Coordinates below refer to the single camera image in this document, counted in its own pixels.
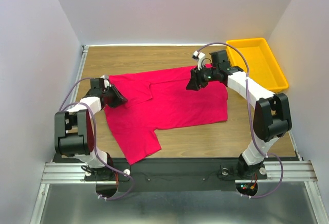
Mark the red polo t shirt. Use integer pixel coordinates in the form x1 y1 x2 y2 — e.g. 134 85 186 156
104 66 228 165

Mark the yellow plastic bin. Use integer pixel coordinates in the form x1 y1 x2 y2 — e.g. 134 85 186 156
226 38 289 92

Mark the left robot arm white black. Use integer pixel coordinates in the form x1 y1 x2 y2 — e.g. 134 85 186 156
54 76 127 181

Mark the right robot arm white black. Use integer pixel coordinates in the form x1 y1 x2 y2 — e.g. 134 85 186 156
186 50 292 178

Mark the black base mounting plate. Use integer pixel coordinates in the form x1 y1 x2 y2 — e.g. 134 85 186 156
81 158 267 193

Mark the small electronics board with leds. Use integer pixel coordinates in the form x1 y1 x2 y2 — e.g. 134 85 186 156
236 183 258 196

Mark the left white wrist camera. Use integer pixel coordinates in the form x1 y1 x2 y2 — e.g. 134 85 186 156
101 75 111 90

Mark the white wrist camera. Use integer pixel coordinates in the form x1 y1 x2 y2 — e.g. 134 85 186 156
101 75 111 90
192 50 206 70

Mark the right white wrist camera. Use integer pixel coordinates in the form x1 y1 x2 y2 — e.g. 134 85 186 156
192 50 206 70

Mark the left aluminium frame rail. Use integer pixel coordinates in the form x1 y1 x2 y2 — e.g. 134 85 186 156
59 45 89 111

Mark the aluminium frame rail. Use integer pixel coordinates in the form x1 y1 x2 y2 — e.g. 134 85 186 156
41 161 318 184
59 45 89 111

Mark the front aluminium frame rail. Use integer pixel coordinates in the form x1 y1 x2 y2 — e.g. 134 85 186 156
41 161 318 184

